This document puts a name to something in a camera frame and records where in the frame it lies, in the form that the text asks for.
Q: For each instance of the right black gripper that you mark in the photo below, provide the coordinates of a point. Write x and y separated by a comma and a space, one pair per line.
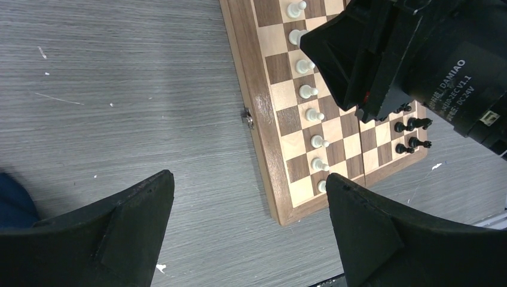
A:
450, 56

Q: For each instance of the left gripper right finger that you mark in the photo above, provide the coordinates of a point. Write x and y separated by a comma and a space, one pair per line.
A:
385, 243

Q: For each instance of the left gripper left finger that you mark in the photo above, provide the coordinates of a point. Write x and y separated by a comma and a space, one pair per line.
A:
115, 241

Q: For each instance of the white chess piece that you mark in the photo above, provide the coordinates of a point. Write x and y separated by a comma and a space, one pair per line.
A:
321, 186
307, 91
319, 165

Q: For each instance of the wooden chess board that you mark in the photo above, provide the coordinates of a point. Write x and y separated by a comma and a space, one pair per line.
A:
282, 123

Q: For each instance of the white chess pawn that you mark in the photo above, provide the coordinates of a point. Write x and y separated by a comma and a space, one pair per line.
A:
294, 37
317, 141
294, 9

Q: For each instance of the black chess piece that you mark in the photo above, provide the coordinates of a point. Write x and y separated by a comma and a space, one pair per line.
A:
402, 149

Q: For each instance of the dark blue cloth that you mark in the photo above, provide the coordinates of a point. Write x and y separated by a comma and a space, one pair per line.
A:
17, 207

